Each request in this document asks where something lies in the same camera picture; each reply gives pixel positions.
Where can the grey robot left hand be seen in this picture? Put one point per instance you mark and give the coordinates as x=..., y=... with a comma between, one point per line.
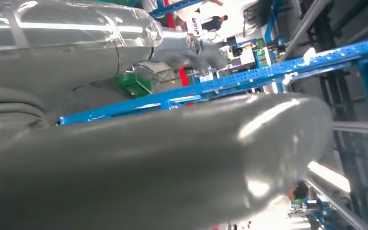
x=139, y=174

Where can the blue metal shelf rack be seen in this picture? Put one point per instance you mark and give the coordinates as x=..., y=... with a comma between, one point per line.
x=234, y=79
x=174, y=7

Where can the green plastic crate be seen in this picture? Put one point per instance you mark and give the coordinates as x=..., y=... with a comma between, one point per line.
x=134, y=85

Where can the person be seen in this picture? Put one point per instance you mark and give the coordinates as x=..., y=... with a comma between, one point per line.
x=214, y=23

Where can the bright strip light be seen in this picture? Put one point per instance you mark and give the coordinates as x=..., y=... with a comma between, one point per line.
x=330, y=176

